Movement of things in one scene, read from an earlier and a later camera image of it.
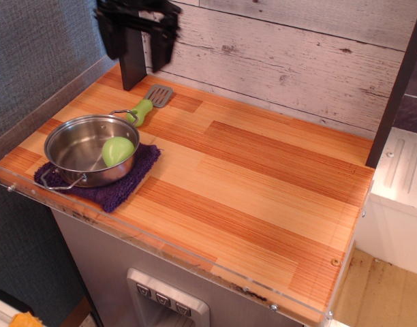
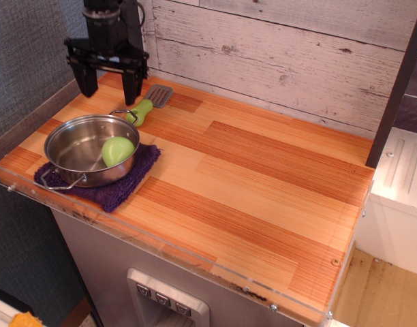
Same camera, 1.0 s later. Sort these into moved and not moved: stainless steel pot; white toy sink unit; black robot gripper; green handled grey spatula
Moved: black robot gripper
Not moved: stainless steel pot; green handled grey spatula; white toy sink unit
